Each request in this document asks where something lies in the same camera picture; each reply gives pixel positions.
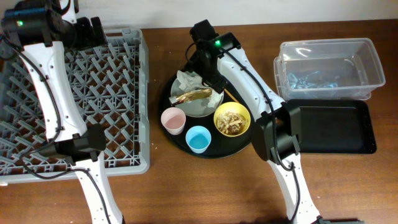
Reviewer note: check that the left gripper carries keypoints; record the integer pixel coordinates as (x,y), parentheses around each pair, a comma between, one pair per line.
(92,38)

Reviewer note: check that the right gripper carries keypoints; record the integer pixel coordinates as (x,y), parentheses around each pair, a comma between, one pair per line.
(218,83)

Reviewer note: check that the white napkin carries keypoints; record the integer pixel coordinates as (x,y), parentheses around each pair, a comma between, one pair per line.
(192,81)

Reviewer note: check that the yellow bowl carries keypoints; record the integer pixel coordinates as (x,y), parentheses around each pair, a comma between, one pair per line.
(233,107)

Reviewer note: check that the food scraps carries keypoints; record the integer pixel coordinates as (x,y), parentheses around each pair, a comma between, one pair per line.
(230,123)

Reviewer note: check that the pink cup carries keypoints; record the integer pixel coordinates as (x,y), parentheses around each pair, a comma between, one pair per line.
(173,120)

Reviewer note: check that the light blue cup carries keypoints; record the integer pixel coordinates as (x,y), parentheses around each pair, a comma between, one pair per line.
(198,139)

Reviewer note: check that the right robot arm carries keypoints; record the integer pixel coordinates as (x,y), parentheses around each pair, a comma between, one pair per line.
(220,61)

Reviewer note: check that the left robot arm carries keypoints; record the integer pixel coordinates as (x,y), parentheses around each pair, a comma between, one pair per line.
(40,32)

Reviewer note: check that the grey dishwasher rack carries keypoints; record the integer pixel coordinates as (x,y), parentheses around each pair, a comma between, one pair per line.
(109,85)

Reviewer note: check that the grey plate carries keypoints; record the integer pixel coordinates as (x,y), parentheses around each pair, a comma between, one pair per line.
(196,108)

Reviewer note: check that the round black tray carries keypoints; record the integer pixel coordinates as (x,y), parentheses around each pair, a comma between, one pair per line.
(220,145)

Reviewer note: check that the blue plastic wrapper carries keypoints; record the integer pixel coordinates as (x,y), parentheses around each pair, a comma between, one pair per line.
(311,80)

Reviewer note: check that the black rectangular tray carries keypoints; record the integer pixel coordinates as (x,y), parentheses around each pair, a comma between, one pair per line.
(336,126)

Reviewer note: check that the clear plastic bin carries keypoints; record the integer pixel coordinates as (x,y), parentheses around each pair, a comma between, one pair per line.
(353,63)

